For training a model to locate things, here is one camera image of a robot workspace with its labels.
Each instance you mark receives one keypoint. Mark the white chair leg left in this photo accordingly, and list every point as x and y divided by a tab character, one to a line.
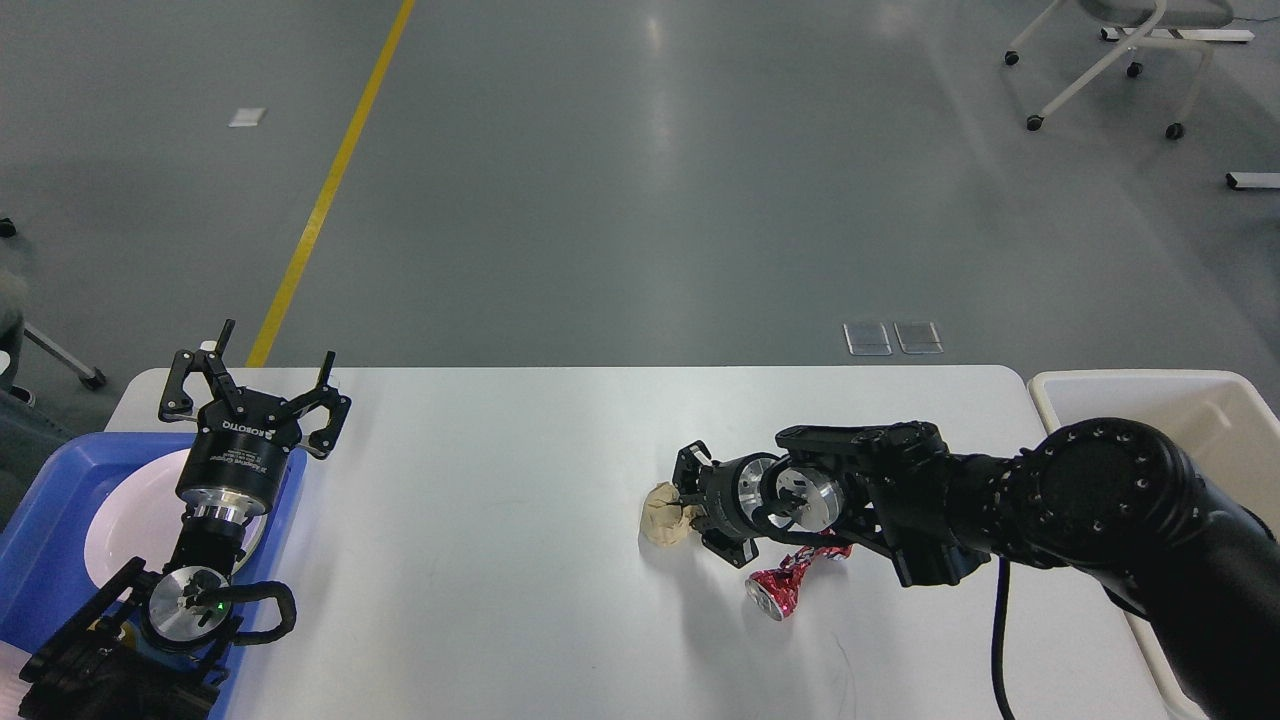
89	376

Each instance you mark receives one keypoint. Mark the brown paper ball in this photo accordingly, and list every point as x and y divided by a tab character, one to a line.
666	519

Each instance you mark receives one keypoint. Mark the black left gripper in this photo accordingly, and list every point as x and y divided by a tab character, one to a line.
238	462

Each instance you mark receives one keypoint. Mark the white office chair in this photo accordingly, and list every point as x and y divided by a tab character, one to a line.
1155	25

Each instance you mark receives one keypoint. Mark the white furniture leg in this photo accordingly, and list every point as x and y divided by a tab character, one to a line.
1253	181

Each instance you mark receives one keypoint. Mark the pink object tray corner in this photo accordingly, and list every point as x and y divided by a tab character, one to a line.
12	688

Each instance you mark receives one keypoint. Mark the floor outlet cover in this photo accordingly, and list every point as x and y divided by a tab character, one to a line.
919	338
868	339

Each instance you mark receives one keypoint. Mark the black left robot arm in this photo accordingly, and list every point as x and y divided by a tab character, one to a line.
152	644

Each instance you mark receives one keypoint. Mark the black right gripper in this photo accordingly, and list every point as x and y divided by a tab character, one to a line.
727	493

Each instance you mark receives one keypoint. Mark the light green plate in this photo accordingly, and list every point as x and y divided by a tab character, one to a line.
254	531

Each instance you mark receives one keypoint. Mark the person's jeans leg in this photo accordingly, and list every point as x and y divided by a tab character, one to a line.
28	437

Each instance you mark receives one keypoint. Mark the pink plate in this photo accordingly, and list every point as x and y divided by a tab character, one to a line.
141	517

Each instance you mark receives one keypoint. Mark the floor outlet cover right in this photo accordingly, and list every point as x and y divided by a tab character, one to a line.
919	338

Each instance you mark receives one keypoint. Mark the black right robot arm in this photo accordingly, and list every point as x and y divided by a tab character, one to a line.
1111	497

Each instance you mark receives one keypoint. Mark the red foil wrapper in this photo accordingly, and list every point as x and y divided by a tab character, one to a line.
776	591

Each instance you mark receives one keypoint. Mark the floor outlet cover left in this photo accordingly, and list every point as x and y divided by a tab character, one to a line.
868	339

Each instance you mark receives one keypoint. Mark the beige plastic bin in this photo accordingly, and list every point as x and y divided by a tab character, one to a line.
1218	418

